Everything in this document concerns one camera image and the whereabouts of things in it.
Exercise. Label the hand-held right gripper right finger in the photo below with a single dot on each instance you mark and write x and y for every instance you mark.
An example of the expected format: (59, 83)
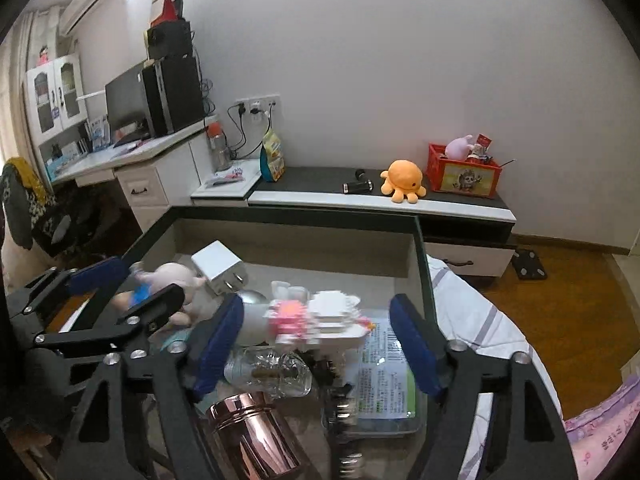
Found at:
(417, 345)

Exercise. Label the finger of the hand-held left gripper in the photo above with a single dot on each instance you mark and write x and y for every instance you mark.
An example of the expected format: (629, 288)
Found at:
(150, 305)
(97, 276)

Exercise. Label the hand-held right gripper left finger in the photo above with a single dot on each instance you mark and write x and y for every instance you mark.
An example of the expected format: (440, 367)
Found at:
(217, 345)

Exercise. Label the pink pig doll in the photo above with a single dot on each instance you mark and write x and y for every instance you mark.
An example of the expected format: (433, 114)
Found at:
(170, 280)

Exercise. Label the teal clear plastic box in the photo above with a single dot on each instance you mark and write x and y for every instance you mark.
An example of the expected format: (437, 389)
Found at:
(176, 344)

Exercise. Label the white cat figurine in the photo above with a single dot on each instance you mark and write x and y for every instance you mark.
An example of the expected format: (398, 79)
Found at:
(255, 320)

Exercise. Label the clear box with green label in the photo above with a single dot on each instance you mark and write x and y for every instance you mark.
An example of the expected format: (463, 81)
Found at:
(385, 385)

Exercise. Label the clear glass bottle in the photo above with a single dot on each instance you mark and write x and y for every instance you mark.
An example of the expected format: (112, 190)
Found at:
(270, 372)

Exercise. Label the white power adapter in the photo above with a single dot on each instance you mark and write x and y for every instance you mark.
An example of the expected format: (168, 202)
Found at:
(217, 267)

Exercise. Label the rose gold metal canister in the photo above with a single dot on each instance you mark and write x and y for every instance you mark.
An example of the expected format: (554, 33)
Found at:
(250, 440)

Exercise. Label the pink white block toy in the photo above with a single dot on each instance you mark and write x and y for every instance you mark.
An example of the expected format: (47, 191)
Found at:
(320, 317)

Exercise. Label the black hair clips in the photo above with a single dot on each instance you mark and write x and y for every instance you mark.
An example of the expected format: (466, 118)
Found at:
(345, 420)

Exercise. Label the pink box with black rim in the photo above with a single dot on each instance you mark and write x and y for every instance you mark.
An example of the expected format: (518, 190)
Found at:
(300, 255)

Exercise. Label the black office chair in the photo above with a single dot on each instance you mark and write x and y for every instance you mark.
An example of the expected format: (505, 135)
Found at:
(65, 230)

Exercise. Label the grey patterned jacket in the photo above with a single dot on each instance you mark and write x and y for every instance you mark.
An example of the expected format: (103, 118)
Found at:
(20, 195)

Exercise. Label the white computer desk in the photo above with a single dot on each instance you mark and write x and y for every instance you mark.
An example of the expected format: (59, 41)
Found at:
(165, 170)

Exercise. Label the low black-topped cabinet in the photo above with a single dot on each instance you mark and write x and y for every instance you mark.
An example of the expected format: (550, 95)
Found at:
(450, 220)

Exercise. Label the white nightstand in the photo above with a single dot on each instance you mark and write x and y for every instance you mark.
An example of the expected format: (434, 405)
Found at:
(225, 195)

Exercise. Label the black bathroom scale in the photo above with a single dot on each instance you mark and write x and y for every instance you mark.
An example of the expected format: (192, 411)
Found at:
(530, 265)

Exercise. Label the black keyboard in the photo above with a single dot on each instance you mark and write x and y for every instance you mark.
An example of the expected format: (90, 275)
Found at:
(131, 140)

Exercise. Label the blue and white box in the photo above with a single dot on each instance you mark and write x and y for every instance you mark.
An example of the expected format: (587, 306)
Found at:
(100, 132)

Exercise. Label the papers on nightstand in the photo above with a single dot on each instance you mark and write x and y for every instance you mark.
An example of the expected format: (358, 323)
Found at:
(225, 176)

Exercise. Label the orange octopus plush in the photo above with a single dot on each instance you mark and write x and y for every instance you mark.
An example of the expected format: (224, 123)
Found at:
(404, 180)

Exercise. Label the clear bottle with red cap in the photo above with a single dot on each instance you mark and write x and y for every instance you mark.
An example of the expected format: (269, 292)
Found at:
(219, 150)

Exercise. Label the red printed crate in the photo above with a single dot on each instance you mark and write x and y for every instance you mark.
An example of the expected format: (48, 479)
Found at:
(465, 177)

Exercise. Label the white glass-door hutch cabinet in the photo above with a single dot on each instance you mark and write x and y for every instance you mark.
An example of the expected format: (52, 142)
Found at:
(52, 105)

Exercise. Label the black computer monitor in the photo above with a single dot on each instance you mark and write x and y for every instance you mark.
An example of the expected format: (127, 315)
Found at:
(125, 100)

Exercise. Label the colourful snack bag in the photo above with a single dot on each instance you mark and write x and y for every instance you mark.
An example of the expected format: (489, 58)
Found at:
(272, 157)

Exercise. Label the beige window curtain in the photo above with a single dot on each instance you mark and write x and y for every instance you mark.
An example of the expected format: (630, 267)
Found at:
(12, 100)

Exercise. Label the black computer tower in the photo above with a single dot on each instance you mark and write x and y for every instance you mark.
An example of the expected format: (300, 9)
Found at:
(175, 95)

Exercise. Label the pink plush toy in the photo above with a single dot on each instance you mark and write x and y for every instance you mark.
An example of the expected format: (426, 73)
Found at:
(457, 147)

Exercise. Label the pink printed quilt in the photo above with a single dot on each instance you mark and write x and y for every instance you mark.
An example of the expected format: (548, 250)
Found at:
(605, 435)

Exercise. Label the red card in crate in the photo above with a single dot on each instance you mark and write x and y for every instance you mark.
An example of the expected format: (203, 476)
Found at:
(482, 145)

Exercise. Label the small pink doll figurine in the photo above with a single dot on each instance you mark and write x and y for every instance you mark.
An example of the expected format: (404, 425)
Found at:
(44, 55)

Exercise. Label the black speaker box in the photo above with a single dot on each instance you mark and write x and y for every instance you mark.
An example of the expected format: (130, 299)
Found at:
(170, 40)

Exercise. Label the red and white calendar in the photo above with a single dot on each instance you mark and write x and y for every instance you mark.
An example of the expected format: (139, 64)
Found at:
(167, 7)

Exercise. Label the white wall power outlet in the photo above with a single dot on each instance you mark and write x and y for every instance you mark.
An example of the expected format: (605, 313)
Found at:
(257, 102)

